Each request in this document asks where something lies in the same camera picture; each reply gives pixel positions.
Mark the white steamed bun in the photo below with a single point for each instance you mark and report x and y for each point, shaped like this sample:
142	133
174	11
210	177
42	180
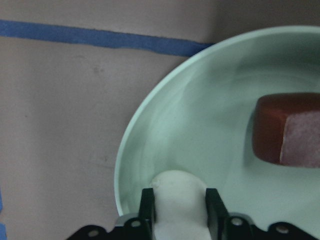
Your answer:
180	206

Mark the brown bun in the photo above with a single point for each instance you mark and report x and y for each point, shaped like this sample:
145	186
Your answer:
286	129

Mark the light green plate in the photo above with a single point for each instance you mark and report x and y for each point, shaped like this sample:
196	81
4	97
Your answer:
199	119

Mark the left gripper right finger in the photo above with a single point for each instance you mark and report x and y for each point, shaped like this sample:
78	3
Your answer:
217	213

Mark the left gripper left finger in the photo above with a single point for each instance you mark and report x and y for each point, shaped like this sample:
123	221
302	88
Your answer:
147	210

